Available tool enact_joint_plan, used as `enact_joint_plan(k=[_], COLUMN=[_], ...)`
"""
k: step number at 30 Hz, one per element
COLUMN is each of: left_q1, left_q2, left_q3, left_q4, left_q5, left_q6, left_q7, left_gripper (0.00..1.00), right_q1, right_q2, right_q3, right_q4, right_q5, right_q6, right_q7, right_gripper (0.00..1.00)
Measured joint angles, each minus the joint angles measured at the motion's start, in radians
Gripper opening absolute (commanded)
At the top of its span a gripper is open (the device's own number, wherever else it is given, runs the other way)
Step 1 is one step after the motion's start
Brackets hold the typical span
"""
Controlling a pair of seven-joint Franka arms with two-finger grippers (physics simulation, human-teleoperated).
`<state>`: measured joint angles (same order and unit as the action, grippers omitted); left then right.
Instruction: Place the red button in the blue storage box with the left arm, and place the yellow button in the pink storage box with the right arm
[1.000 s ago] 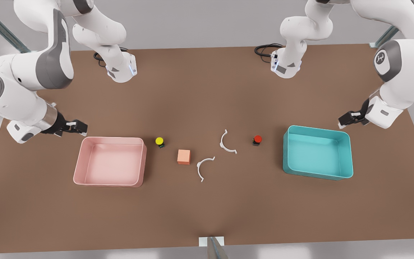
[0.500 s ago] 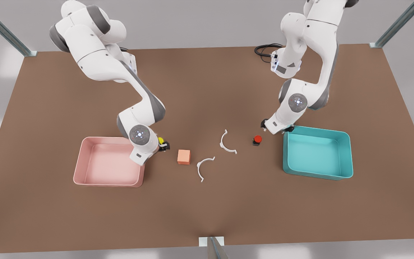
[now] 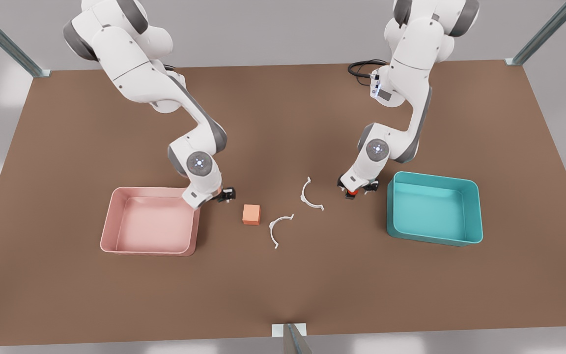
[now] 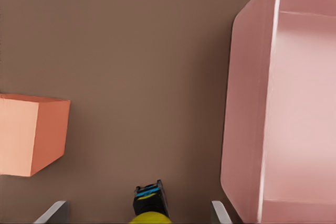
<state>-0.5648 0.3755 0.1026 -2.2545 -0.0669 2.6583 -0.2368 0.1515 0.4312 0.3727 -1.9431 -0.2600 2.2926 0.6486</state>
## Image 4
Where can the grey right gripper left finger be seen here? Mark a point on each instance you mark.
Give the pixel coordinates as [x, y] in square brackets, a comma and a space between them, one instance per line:
[55, 213]

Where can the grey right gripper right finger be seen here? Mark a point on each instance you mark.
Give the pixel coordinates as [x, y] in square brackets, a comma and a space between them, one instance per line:
[219, 213]

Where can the pink storage box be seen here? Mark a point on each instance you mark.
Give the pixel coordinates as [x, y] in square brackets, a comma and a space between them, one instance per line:
[286, 108]

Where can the orange cube block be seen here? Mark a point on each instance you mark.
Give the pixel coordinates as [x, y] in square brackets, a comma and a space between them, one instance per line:
[29, 134]

